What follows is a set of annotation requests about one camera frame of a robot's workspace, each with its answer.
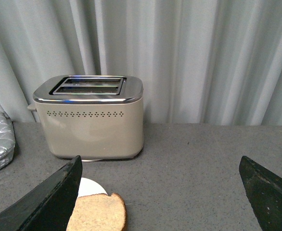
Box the beige chrome two-slot toaster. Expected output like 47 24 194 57
28 75 144 161

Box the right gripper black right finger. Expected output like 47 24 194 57
239 156 282 231

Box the white round plate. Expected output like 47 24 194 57
78 178 107 197

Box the slice of brown bread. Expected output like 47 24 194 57
66 193 127 231

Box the pale grey curtain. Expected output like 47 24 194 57
0 0 282 125

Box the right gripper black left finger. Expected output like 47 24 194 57
0 155 82 231

